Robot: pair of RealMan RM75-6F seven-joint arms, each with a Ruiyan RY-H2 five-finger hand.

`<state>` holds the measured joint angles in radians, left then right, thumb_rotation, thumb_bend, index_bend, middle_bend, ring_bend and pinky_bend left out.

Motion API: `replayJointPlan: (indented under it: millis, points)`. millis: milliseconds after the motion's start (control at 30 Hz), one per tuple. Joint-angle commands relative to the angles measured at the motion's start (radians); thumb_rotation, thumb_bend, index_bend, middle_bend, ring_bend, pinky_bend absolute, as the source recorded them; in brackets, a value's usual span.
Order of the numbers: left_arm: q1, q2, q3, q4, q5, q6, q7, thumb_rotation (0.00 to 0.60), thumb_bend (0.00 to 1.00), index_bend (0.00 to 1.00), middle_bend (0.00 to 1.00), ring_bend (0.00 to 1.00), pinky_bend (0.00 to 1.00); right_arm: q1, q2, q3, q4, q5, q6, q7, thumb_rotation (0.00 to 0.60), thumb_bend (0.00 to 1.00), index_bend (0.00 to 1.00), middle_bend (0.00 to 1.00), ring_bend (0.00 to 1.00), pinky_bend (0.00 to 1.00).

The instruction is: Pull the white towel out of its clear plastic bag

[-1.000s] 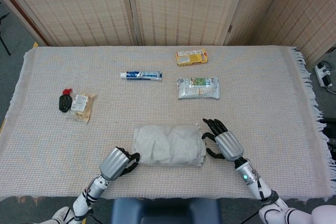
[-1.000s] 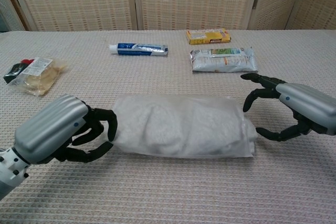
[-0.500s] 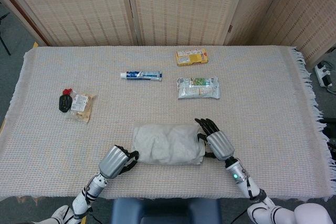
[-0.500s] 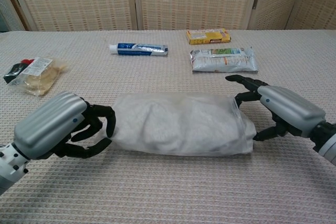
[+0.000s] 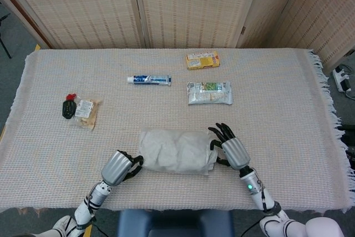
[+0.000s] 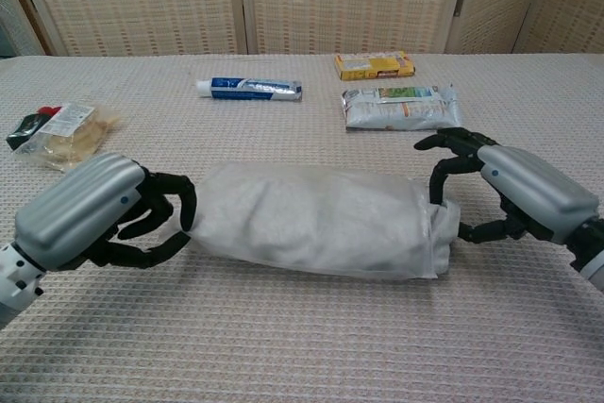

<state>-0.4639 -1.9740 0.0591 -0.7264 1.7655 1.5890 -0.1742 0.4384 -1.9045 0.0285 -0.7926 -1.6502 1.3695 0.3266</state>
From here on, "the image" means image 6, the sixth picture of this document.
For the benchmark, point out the translucent white plastic bag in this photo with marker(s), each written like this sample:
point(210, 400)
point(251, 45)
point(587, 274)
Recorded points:
point(321, 223)

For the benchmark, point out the silver green snack packet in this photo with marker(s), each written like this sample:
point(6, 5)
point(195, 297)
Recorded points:
point(401, 108)

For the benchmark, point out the clear bag of beige items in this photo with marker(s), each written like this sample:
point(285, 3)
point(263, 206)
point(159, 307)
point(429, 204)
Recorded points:
point(71, 136)

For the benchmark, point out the woven beige tablecloth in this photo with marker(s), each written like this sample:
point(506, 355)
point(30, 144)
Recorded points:
point(302, 233)

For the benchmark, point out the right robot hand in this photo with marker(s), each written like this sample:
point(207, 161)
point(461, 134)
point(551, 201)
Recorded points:
point(514, 186)

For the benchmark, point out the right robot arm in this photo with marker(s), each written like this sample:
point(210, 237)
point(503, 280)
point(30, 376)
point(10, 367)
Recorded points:
point(587, 252)

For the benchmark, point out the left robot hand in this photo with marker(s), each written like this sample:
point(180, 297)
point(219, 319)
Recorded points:
point(94, 214)

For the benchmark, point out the blue white toothpaste tube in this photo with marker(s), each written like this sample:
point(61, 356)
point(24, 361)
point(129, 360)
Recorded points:
point(252, 89)

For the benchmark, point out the yellow snack box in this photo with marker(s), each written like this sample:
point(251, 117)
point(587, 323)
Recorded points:
point(373, 66)

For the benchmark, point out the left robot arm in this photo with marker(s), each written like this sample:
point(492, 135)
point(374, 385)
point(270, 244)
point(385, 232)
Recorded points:
point(14, 280)

